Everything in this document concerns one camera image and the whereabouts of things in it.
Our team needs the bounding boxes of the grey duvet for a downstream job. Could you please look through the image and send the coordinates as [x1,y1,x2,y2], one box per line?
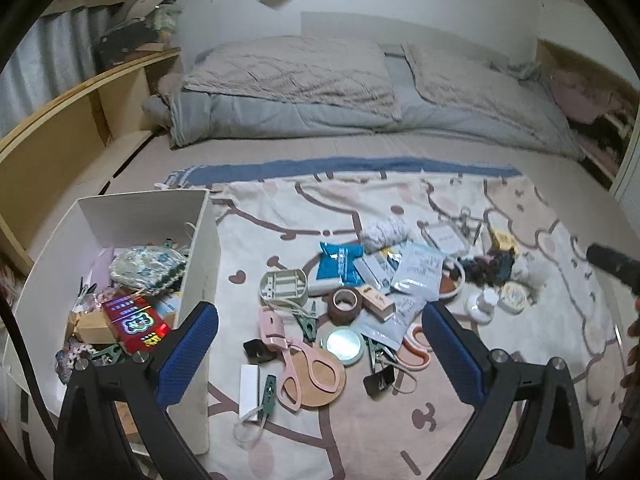
[141,42,586,161]

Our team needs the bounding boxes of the round cork coaster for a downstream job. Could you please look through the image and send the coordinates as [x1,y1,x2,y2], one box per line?
[290,340,347,408]

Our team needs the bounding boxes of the white visor cap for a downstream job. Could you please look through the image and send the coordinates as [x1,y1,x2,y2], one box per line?
[120,0,178,23]

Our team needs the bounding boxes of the person's right hand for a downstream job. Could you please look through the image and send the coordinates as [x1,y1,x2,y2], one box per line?
[620,297,640,391]

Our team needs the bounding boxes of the pink paper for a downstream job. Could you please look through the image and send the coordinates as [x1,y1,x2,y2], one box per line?
[82,247,118,291]

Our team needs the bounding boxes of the red carton box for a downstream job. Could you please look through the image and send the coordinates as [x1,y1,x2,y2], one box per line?
[102,296,173,356]

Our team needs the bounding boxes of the pink clothes pile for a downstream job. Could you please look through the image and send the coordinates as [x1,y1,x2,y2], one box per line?
[550,67,631,123]

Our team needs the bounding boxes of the grey curtain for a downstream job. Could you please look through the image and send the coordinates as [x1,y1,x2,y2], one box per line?
[0,5,108,136]

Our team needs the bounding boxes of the wooden bedside shelf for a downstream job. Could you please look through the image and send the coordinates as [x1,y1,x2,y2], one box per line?
[0,47,183,276]

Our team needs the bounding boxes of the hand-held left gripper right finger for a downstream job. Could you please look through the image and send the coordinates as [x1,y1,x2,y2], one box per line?
[421,301,587,480]

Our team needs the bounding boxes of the black wedge block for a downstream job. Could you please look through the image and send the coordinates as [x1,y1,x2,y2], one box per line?
[243,339,274,365]

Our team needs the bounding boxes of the white louvred door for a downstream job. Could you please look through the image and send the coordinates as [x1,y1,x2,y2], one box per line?
[610,105,640,221]

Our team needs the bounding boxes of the floral fabric pouch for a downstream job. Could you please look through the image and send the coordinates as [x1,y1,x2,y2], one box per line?
[109,245,187,293]

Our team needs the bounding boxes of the brown tape roll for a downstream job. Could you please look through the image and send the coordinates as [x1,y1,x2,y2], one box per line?
[327,287,364,325]

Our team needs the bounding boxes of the silver sachet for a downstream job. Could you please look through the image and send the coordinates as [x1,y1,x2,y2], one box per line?
[357,247,401,291]
[357,292,426,351]
[390,242,446,293]

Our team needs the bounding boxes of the white knitted cloth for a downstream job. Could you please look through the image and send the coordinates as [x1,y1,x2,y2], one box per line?
[360,217,411,253]

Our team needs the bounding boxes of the clear card holder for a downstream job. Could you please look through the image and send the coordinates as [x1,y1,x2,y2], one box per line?
[422,222,471,253]

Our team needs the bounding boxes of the small yellow box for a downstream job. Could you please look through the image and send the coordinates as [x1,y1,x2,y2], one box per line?
[487,229,518,253]

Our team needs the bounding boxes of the pink scissors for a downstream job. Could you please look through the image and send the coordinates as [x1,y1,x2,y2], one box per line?
[257,306,347,408]

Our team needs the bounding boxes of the white elastic loop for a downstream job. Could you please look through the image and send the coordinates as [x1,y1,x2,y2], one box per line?
[392,370,418,396]

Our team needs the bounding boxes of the metal clip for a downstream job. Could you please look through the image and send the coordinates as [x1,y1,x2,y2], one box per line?
[457,206,483,246]

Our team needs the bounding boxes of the white plastic frame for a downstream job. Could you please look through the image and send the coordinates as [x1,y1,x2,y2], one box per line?
[259,268,308,306]

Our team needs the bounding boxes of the black binder clip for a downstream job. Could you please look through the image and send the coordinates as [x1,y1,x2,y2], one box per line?
[363,366,396,397]

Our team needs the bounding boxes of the pale plush toy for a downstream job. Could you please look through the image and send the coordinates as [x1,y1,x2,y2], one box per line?
[150,5,183,41]

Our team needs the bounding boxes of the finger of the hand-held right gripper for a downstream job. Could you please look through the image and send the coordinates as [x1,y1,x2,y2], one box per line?
[586,242,640,296]

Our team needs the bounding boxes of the round cream tin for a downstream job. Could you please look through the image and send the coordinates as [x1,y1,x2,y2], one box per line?
[498,280,533,313]

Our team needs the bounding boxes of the beige textured pillow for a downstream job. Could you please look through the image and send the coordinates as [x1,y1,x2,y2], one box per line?
[181,35,403,122]
[402,42,566,131]

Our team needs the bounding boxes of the beaded bracelet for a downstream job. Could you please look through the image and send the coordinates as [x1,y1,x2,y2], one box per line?
[54,337,96,386]

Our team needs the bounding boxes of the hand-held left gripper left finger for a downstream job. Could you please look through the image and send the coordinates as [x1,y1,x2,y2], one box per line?
[55,301,221,480]

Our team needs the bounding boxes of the green clothespin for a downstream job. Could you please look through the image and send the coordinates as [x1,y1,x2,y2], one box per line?
[260,374,277,417]
[367,337,401,368]
[292,302,319,343]

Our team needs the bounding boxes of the wooden wall niche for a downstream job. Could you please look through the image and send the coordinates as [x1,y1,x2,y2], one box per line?
[536,37,640,181]

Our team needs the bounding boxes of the green round compact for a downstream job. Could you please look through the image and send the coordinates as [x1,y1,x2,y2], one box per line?
[320,326,366,365]

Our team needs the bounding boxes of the white flower lid jar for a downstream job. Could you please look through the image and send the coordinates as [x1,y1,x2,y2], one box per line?
[462,290,498,323]

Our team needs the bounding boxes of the dark bag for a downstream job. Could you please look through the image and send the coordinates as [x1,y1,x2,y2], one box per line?
[95,22,166,61]

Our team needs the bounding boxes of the printed cartoon blanket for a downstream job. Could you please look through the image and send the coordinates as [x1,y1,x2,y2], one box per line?
[162,157,631,480]

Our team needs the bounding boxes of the white storage box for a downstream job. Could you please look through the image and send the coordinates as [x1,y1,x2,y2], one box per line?
[0,189,222,456]

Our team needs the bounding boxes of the blue packet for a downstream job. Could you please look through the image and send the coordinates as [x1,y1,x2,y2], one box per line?
[316,241,365,286]

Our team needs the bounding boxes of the orange handled scissors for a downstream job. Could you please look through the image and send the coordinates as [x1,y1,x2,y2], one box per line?
[395,324,433,372]

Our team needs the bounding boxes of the green plastic clip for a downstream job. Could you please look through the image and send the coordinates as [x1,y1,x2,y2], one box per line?
[90,342,126,366]

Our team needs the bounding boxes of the small beige carton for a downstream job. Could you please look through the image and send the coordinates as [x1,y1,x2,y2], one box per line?
[357,284,396,323]

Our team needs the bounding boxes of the dark braided cord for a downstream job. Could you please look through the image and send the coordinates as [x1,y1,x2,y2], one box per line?
[457,252,516,286]

